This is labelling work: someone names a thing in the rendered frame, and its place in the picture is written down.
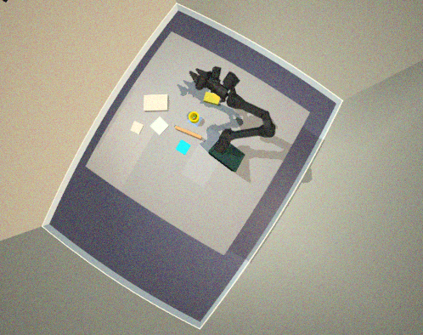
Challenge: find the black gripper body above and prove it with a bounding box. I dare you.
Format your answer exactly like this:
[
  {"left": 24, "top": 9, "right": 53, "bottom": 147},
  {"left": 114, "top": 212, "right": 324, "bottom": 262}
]
[{"left": 195, "top": 72, "right": 221, "bottom": 93}]

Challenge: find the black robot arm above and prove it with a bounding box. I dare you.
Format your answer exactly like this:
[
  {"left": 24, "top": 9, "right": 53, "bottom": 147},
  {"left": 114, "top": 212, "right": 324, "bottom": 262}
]
[{"left": 209, "top": 66, "right": 276, "bottom": 154}]

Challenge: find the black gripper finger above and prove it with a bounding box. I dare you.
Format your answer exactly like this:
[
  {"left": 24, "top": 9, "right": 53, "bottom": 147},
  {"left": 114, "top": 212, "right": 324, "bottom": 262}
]
[
  {"left": 189, "top": 71, "right": 203, "bottom": 86},
  {"left": 195, "top": 68, "right": 211, "bottom": 77}
]

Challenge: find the yellow flat block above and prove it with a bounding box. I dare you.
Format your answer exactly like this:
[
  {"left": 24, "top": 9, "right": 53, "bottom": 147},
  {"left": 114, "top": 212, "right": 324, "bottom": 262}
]
[{"left": 203, "top": 92, "right": 220, "bottom": 106}]

